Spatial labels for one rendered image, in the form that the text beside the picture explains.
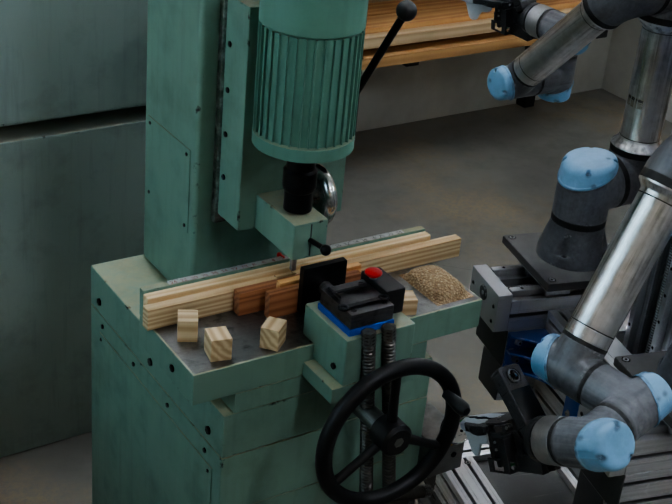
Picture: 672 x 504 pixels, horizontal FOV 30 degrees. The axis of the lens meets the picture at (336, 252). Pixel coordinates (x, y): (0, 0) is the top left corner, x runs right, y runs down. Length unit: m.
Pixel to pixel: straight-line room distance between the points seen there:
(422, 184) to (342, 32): 2.96
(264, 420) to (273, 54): 0.63
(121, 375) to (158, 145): 0.47
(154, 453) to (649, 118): 1.21
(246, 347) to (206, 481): 0.28
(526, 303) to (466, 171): 2.47
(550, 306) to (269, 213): 0.75
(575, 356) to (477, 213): 2.84
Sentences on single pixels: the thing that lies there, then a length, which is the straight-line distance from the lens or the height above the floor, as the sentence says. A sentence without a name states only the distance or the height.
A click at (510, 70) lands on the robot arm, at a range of 2.76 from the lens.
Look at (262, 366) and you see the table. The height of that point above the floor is 0.88.
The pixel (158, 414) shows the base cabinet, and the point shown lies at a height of 0.65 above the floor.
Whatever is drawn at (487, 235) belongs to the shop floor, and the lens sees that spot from 4.61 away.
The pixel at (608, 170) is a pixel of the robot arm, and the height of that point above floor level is 1.04.
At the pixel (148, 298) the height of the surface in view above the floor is 0.95.
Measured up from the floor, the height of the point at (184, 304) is 0.94.
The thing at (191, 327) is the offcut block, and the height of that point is 0.93.
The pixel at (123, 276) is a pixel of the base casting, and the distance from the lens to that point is 2.53.
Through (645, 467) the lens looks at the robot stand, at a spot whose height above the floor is 0.69.
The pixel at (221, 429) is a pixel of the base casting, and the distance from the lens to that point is 2.16.
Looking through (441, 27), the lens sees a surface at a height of 0.61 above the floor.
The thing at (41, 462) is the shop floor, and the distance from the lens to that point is 3.35.
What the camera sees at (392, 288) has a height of 1.01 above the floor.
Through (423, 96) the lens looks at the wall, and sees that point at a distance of 5.52.
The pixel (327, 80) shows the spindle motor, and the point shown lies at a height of 1.34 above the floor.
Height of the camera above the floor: 2.05
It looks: 28 degrees down
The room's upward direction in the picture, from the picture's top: 6 degrees clockwise
